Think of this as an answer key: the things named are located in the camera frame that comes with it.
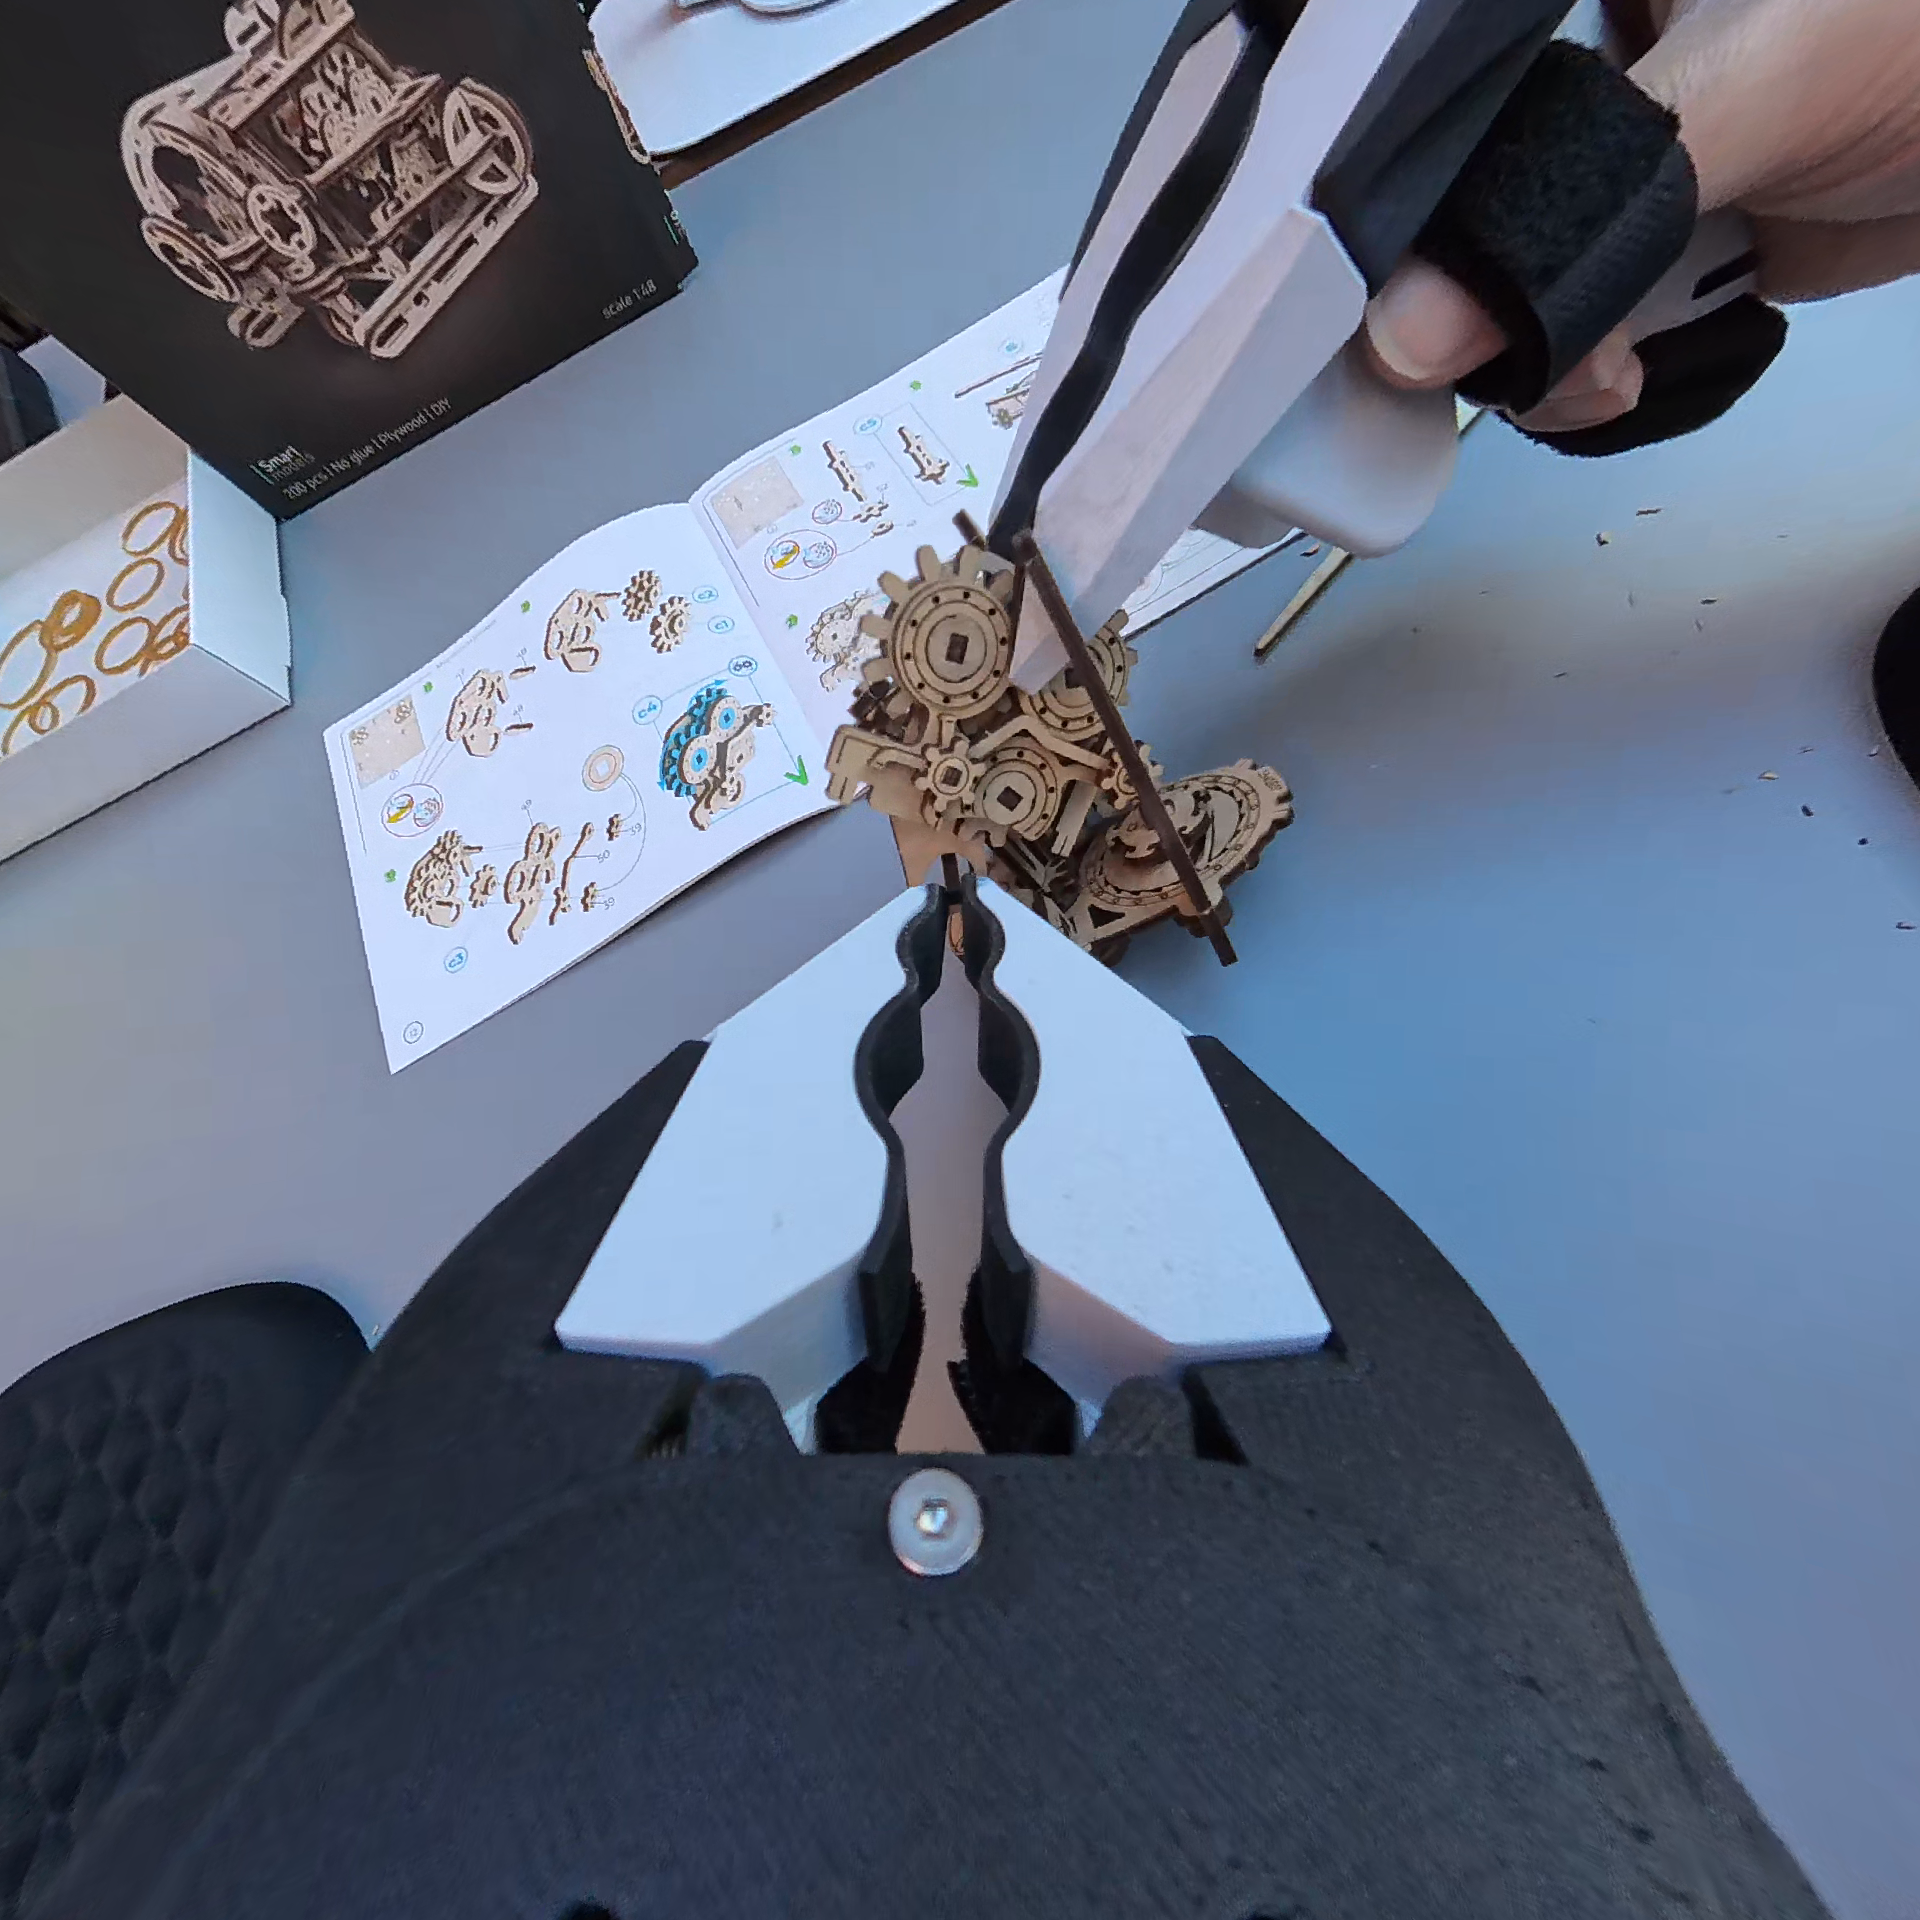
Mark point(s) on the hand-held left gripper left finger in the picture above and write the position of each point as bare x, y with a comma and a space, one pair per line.
735, 1199

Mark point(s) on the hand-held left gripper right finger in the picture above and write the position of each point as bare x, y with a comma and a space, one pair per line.
1155, 1199

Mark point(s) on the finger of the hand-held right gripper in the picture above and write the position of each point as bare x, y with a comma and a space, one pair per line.
1155, 225
1201, 450

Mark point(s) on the wooden gear model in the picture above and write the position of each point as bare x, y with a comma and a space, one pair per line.
946, 645

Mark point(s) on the black model kit box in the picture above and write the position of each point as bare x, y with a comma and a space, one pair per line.
571, 225

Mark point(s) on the person's right hand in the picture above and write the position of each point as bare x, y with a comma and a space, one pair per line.
1814, 134

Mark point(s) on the thin wooden stick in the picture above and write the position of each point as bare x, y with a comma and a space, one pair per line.
1298, 609

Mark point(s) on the white instruction booklet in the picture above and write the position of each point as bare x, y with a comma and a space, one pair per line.
600, 839

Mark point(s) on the pale grey flat board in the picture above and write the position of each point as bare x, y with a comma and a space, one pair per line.
780, 76

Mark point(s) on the white cardboard box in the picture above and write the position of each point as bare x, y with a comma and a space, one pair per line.
226, 645

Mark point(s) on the pile of yellow rubber bands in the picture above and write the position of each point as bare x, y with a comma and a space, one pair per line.
105, 630

